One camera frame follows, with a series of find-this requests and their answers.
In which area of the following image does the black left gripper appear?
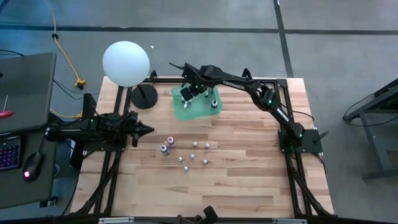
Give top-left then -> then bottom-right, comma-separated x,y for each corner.
126,121 -> 155,147

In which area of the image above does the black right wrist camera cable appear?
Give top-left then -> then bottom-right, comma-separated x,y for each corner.
169,61 -> 187,72

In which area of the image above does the black upright bracket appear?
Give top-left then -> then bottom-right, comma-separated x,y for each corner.
68,92 -> 98,169

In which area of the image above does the backlit keyboard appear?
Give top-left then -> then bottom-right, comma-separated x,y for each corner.
0,136 -> 22,172

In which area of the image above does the black aluminium table frame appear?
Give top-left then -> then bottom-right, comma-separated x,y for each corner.
70,75 -> 336,224

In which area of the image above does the silver aluminium bracket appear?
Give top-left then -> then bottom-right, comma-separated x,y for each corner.
98,217 -> 135,224
272,218 -> 308,224

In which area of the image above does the yellow extension cable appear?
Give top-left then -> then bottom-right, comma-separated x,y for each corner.
45,0 -> 87,119

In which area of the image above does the white globe lamp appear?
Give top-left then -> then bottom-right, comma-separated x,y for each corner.
102,40 -> 159,110

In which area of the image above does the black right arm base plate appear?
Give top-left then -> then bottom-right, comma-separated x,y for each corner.
277,128 -> 330,155

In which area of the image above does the dark grey laptop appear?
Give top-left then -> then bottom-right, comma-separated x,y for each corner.
0,52 -> 58,135

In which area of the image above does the dark grey side desk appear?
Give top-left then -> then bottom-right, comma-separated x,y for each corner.
0,124 -> 60,210

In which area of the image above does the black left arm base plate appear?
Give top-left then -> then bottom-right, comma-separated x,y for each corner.
81,133 -> 127,153

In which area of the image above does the black computer mouse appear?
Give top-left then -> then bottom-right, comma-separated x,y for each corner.
22,151 -> 45,183

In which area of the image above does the red-handled screwdriver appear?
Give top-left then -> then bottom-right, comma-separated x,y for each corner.
0,94 -> 15,119

